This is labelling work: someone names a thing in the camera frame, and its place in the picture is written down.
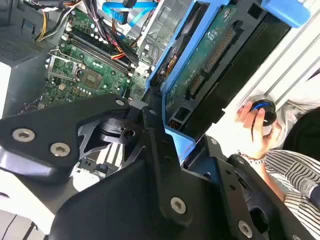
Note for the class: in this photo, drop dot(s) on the hard disk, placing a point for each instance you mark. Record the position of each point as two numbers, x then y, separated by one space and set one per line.
200 65

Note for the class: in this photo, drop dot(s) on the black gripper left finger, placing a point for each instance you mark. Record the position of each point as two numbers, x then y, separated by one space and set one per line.
50 120

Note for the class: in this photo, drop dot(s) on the bare person hand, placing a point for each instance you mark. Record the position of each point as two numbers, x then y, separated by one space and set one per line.
260 147

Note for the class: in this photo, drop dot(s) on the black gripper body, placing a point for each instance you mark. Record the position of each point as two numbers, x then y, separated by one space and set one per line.
120 205

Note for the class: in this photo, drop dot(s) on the round black blue-ringed tool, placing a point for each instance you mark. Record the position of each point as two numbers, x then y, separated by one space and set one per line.
268 110

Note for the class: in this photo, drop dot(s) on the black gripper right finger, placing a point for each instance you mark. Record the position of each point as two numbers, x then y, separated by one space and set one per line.
226 180

